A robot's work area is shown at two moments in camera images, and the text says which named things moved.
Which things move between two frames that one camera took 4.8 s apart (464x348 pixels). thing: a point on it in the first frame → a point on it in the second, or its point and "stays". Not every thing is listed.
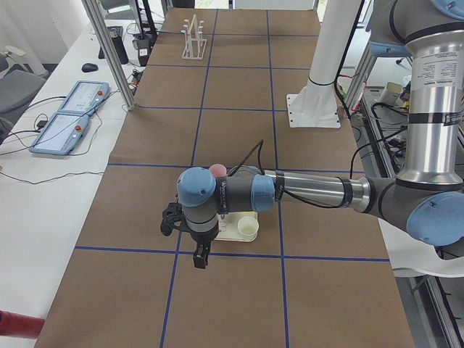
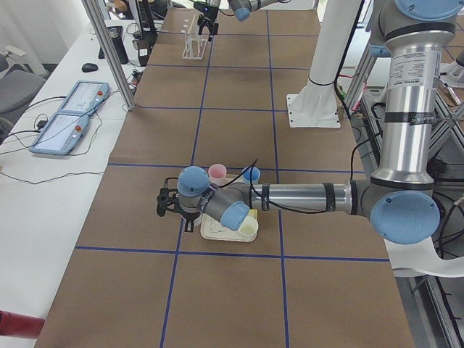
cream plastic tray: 228,226 stays
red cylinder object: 17,325 stays
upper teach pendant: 86,98 stays
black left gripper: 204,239 → 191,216
